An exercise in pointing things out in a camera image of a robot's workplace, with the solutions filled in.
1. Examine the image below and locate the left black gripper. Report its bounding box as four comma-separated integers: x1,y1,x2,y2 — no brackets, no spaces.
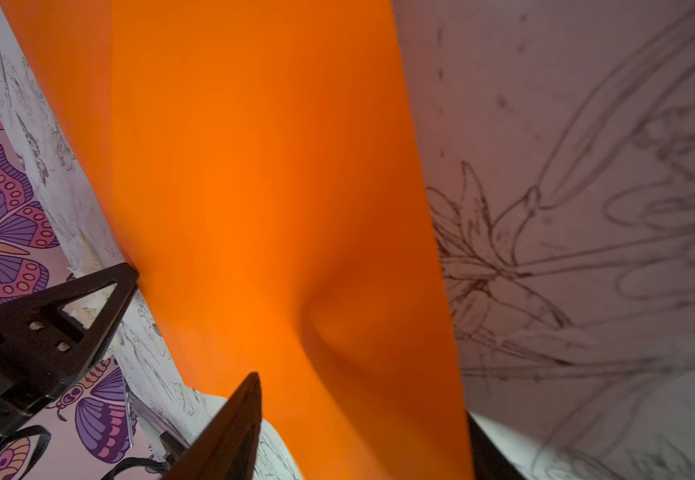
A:
0,263,139,473

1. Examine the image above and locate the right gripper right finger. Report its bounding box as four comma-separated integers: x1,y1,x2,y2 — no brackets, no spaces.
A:
467,413,525,480

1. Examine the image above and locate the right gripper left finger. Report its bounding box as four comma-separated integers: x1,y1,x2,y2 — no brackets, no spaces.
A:
163,372,262,480

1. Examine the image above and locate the orange wrapping paper sheet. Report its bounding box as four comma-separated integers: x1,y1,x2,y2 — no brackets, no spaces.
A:
1,1,473,479

